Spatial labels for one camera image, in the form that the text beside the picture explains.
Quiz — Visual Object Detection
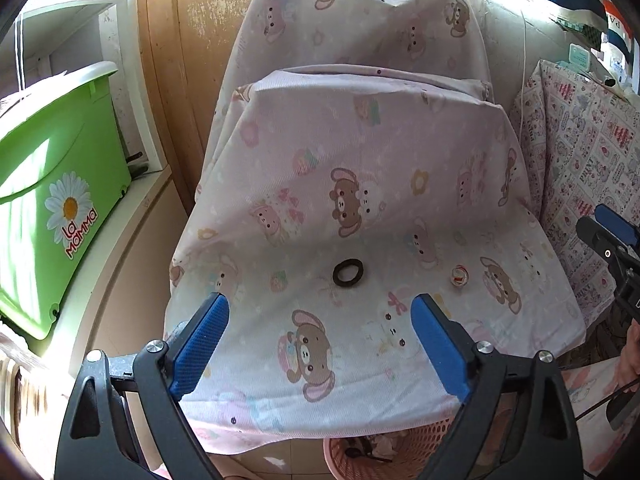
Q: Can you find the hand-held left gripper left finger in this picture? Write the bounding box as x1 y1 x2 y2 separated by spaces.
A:
54 291 231 480

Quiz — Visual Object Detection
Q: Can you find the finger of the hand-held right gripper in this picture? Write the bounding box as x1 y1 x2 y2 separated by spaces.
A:
575 217 627 262
595 204 640 253

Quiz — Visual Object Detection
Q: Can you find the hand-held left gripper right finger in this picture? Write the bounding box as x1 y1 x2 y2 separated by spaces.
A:
410 293 584 480

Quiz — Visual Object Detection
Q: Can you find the dark brown hair tie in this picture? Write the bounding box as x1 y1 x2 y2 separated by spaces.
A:
332 258 365 289

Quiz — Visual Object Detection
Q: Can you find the pink plastic basket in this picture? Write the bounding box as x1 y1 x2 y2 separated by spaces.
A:
322 421 453 480

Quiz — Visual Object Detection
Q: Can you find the person's right hand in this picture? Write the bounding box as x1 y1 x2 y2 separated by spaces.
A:
619 324 640 392

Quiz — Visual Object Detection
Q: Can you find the patchwork print cloth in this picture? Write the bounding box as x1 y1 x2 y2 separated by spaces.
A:
510 59 640 333

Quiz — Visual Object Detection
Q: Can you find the pink bear print cloth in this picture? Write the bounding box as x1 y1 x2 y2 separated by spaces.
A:
167 0 587 456

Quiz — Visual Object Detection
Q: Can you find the green plastic storage box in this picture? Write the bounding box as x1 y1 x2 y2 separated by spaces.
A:
0 61 134 341

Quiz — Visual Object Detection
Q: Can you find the wooden door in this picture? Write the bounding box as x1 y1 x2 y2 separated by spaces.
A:
135 0 442 202

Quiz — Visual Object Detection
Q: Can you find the white shelf unit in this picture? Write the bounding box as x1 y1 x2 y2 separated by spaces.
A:
0 0 197 377

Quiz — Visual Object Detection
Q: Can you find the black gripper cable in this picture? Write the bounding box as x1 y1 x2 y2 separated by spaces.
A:
574 383 627 421

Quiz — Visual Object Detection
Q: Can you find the white wall cable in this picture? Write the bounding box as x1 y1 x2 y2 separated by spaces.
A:
517 7 529 132

